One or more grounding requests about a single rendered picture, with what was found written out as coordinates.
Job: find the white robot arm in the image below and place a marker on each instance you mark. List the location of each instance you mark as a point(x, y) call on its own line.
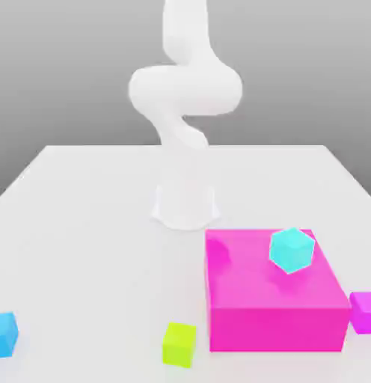
point(185, 89)

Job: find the small cyan cube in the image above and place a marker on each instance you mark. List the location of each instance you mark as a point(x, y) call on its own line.
point(291, 251)

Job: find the small yellow-green cube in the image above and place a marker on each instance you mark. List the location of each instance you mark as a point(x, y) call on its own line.
point(178, 345)

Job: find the small magenta cube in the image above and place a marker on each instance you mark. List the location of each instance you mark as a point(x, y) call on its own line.
point(365, 312)

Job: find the small blue cube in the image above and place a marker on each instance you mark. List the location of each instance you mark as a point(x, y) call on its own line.
point(3, 335)

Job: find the large pink box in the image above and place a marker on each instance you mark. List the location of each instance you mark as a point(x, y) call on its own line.
point(263, 314)

